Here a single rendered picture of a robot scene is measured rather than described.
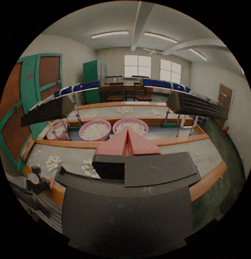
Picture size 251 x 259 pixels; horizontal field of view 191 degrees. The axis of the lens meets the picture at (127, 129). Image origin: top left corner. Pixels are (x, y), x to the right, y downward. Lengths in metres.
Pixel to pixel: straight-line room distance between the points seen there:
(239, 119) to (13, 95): 5.33
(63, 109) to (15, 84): 0.89
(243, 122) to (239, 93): 1.11
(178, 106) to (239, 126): 4.17
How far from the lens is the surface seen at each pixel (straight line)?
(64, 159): 0.62
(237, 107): 4.43
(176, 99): 0.29
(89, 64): 3.17
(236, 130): 4.40
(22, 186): 0.48
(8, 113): 0.99
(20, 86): 1.07
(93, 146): 0.55
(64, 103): 0.30
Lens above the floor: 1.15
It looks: 37 degrees down
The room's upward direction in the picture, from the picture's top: straight up
